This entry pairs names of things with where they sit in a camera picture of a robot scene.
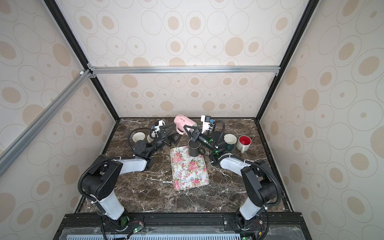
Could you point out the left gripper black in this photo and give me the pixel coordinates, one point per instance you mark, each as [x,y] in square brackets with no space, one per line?
[163,143]

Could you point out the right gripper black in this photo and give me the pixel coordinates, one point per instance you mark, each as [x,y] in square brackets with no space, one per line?
[196,135]

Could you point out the pink mug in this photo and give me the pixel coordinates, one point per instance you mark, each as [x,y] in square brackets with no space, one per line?
[180,121]

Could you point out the black mug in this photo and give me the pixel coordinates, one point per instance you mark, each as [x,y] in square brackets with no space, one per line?
[195,149]

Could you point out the light green mug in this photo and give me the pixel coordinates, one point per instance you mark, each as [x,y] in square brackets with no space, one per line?
[151,137]

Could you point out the grey mug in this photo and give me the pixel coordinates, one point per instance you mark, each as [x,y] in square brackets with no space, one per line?
[138,136]

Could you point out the dark green mug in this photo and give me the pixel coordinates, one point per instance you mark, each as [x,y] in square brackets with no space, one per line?
[230,141]

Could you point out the white mug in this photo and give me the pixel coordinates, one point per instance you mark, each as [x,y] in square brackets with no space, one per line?
[243,143]

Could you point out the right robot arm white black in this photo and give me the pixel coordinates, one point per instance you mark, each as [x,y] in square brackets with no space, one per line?
[262,187]

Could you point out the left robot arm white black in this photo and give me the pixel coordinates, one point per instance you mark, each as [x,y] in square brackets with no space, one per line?
[98,182]

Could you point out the floral serving tray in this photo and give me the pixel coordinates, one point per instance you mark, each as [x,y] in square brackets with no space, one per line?
[188,172]

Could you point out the small circuit board with leds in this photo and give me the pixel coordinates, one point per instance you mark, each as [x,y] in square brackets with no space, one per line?
[136,226]

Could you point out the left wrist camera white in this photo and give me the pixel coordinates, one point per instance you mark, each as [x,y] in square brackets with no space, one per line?
[157,126]

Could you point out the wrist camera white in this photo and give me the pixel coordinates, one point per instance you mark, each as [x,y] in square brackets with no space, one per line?
[208,124]
[157,126]

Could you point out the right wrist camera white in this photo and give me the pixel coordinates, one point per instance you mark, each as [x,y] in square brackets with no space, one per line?
[208,124]

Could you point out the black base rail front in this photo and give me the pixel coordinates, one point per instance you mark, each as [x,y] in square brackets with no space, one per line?
[186,226]

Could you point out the horizontal aluminium rail back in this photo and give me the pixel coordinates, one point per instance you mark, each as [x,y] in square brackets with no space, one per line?
[185,70]

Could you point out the diagonal aluminium rail left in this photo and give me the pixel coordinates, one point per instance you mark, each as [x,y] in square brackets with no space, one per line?
[25,138]

